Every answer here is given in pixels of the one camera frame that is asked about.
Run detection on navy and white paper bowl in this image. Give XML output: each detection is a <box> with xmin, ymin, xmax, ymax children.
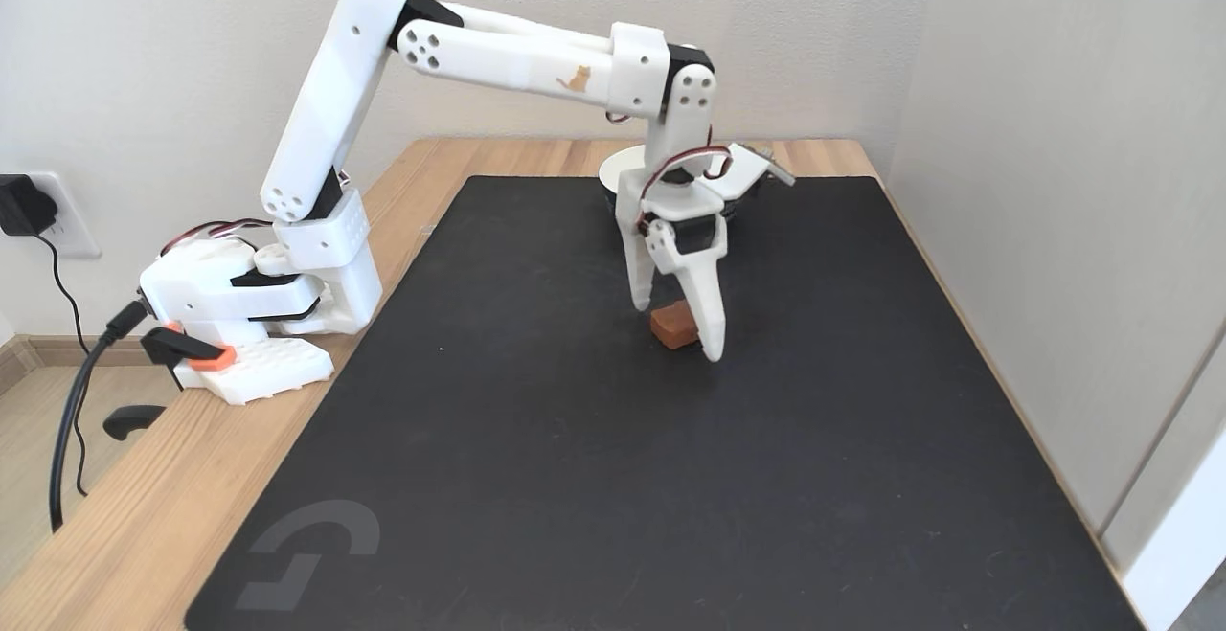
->
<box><xmin>598</xmin><ymin>142</ymin><xmax>767</xmax><ymax>226</ymax></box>

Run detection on red black base servo cable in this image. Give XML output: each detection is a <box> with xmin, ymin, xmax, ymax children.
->
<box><xmin>157</xmin><ymin>217</ymin><xmax>279</xmax><ymax>259</ymax></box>

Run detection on red black white servo cable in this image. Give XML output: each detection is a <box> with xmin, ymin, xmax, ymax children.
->
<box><xmin>605</xmin><ymin>110</ymin><xmax>735</xmax><ymax>233</ymax></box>

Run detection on black power adapter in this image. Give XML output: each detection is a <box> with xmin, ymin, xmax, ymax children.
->
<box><xmin>0</xmin><ymin>174</ymin><xmax>57</xmax><ymax>237</ymax></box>

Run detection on small camera on white mount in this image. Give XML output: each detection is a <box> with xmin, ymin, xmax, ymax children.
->
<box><xmin>716</xmin><ymin>141</ymin><xmax>797</xmax><ymax>203</ymax></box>

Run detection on thick black cable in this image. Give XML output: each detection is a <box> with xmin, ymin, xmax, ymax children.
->
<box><xmin>49</xmin><ymin>300</ymin><xmax>150</xmax><ymax>532</ymax></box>

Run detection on brown brick toy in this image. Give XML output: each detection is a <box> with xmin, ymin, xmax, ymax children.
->
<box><xmin>650</xmin><ymin>301</ymin><xmax>701</xmax><ymax>351</ymax></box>

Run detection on black desk mat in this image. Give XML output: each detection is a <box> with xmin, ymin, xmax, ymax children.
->
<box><xmin>185</xmin><ymin>175</ymin><xmax>1147</xmax><ymax>631</ymax></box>

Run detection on black and orange clamp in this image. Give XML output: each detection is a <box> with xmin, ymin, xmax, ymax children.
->
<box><xmin>102</xmin><ymin>321</ymin><xmax>238</xmax><ymax>441</ymax></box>

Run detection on thin black cable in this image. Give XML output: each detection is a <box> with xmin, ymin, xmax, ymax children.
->
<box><xmin>32</xmin><ymin>233</ymin><xmax>93</xmax><ymax>498</ymax></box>

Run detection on white wall outlet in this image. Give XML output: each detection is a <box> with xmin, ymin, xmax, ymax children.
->
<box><xmin>27</xmin><ymin>170</ymin><xmax>102</xmax><ymax>260</ymax></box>

